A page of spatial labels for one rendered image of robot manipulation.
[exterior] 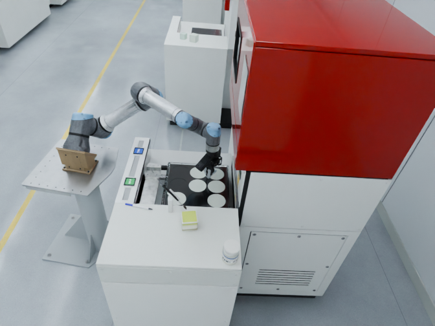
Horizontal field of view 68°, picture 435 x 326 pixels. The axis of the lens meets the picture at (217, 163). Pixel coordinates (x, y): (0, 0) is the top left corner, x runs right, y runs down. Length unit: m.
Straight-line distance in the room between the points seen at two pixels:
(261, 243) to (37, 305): 1.55
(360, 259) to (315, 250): 0.96
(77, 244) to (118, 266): 1.33
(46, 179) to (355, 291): 2.25
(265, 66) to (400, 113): 0.59
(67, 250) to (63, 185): 0.83
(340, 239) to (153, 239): 1.05
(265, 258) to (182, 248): 0.70
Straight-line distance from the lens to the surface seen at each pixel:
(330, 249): 2.07
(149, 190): 1.86
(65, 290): 2.63
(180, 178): 1.89
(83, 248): 2.76
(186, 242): 1.53
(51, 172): 2.19
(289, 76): 1.24
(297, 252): 2.04
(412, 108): 1.50
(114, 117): 2.07
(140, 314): 1.88
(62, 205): 3.12
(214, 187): 1.85
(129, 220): 1.62
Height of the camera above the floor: 2.22
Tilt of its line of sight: 41 degrees down
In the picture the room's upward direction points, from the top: 6 degrees clockwise
